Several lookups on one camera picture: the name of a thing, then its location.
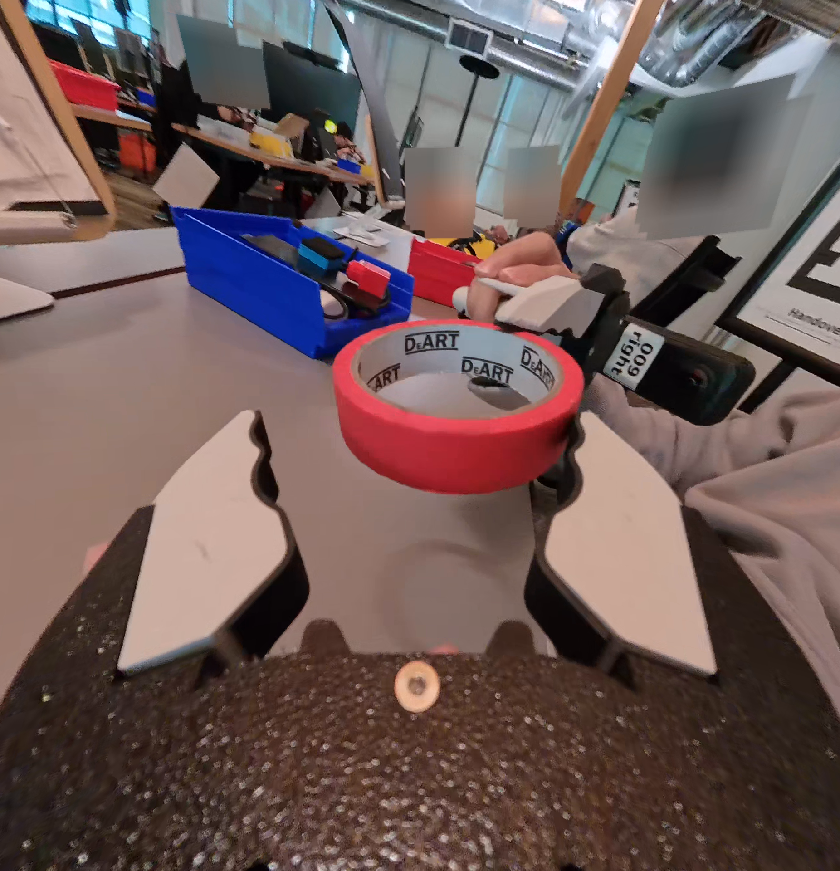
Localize blue plastic bin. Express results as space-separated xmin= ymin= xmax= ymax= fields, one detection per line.
xmin=170 ymin=206 xmax=415 ymax=360

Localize person's right forearm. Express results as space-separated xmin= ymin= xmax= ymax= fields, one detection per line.
xmin=586 ymin=373 xmax=840 ymax=722

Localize silver air duct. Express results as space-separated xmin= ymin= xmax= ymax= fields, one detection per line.
xmin=570 ymin=0 xmax=812 ymax=89

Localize person's right hand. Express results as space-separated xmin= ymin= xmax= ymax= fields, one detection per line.
xmin=468 ymin=231 xmax=581 ymax=322

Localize long wooden work table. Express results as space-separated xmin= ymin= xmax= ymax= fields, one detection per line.
xmin=171 ymin=122 xmax=375 ymax=188

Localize brown cardboard piece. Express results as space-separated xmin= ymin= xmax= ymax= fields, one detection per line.
xmin=242 ymin=233 xmax=305 ymax=268

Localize small red block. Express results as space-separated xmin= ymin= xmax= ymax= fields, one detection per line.
xmin=345 ymin=260 xmax=392 ymax=300

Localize black cable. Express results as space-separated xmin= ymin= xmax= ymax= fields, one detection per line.
xmin=321 ymin=279 xmax=394 ymax=319

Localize white papers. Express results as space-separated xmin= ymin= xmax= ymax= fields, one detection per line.
xmin=333 ymin=219 xmax=394 ymax=248

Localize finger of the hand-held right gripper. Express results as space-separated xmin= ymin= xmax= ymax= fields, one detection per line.
xmin=469 ymin=376 xmax=531 ymax=412
xmin=491 ymin=274 xmax=603 ymax=338

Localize grey desk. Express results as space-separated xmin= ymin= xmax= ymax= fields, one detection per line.
xmin=0 ymin=216 xmax=584 ymax=732

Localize red tape roll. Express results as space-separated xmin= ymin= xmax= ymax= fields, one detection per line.
xmin=333 ymin=320 xmax=586 ymax=495

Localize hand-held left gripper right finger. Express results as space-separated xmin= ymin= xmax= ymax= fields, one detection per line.
xmin=524 ymin=410 xmax=719 ymax=678

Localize black panel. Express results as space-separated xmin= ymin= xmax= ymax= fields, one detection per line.
xmin=262 ymin=39 xmax=361 ymax=132

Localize red storage bin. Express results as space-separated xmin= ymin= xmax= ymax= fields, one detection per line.
xmin=48 ymin=59 xmax=122 ymax=112

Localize black framed white poster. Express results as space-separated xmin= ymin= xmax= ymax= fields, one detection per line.
xmin=716 ymin=153 xmax=840 ymax=389

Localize orange box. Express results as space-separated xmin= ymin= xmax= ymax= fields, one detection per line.
xmin=118 ymin=131 xmax=156 ymax=171

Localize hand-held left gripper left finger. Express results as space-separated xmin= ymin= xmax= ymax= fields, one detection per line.
xmin=116 ymin=408 xmax=311 ymax=676

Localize black floor lamp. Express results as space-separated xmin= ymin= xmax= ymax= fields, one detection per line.
xmin=459 ymin=54 xmax=500 ymax=149

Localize wooden post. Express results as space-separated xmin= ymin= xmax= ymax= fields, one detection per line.
xmin=559 ymin=0 xmax=666 ymax=213

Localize white ceiling vent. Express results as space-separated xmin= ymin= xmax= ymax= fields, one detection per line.
xmin=445 ymin=17 xmax=493 ymax=59

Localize white board base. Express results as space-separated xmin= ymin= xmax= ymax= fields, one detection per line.
xmin=0 ymin=271 xmax=55 ymax=325

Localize red plastic bin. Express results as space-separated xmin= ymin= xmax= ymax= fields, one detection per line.
xmin=408 ymin=237 xmax=485 ymax=308

